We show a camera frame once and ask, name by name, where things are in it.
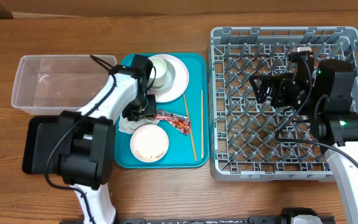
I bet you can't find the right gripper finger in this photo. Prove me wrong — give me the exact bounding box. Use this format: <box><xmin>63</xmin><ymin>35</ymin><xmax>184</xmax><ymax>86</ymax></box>
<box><xmin>257</xmin><ymin>81</ymin><xmax>274</xmax><ymax>103</ymax></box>
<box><xmin>249</xmin><ymin>73</ymin><xmax>293</xmax><ymax>90</ymax></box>

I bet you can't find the white napkin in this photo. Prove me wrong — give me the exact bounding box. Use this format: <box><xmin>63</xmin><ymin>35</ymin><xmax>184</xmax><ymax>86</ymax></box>
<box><xmin>119</xmin><ymin>115</ymin><xmax>159</xmax><ymax>134</ymax></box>

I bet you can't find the small pink white bowl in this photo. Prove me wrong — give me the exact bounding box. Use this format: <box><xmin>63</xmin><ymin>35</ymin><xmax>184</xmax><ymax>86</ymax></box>
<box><xmin>130</xmin><ymin>124</ymin><xmax>169</xmax><ymax>163</ymax></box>

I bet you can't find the white cup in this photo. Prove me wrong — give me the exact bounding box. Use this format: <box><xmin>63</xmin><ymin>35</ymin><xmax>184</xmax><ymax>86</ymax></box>
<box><xmin>149</xmin><ymin>57</ymin><xmax>167</xmax><ymax>87</ymax></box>

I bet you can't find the red snack wrapper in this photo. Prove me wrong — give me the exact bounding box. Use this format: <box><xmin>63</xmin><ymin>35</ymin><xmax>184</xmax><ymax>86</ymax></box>
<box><xmin>154</xmin><ymin>110</ymin><xmax>191</xmax><ymax>135</ymax></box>

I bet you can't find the large white plate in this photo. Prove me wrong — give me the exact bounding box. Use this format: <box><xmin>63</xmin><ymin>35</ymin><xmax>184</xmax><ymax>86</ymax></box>
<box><xmin>148</xmin><ymin>54</ymin><xmax>190</xmax><ymax>103</ymax></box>

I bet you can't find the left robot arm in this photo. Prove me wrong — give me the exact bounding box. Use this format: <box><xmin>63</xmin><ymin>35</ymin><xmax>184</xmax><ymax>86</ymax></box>
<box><xmin>44</xmin><ymin>54</ymin><xmax>157</xmax><ymax>223</ymax></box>

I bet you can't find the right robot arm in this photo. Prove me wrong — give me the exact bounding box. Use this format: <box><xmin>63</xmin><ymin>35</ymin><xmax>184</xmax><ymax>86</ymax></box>
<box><xmin>249</xmin><ymin>47</ymin><xmax>358</xmax><ymax>223</ymax></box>

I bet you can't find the grey dishwasher rack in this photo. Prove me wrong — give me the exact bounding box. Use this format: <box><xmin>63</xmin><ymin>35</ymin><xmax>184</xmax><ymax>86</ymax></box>
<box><xmin>208</xmin><ymin>26</ymin><xmax>358</xmax><ymax>182</ymax></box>

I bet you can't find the left wooden chopstick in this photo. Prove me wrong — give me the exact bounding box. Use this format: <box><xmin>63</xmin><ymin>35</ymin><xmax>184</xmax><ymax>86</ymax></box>
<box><xmin>183</xmin><ymin>94</ymin><xmax>197</xmax><ymax>162</ymax></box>

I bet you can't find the teal serving tray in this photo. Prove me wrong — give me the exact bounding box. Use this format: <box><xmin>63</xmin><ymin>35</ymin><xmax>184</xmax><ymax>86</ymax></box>
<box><xmin>114</xmin><ymin>53</ymin><xmax>209</xmax><ymax>169</ymax></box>

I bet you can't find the clear plastic bin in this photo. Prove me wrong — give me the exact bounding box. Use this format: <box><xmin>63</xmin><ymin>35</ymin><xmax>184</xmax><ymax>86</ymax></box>
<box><xmin>11</xmin><ymin>55</ymin><xmax>108</xmax><ymax>116</ymax></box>

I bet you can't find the black plastic tray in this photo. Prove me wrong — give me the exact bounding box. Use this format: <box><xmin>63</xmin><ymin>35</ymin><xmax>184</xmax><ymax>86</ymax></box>
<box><xmin>22</xmin><ymin>116</ymin><xmax>58</xmax><ymax>174</ymax></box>

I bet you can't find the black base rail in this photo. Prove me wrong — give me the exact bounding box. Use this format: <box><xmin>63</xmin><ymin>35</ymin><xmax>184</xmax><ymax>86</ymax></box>
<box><xmin>59</xmin><ymin>215</ymin><xmax>336</xmax><ymax>224</ymax></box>

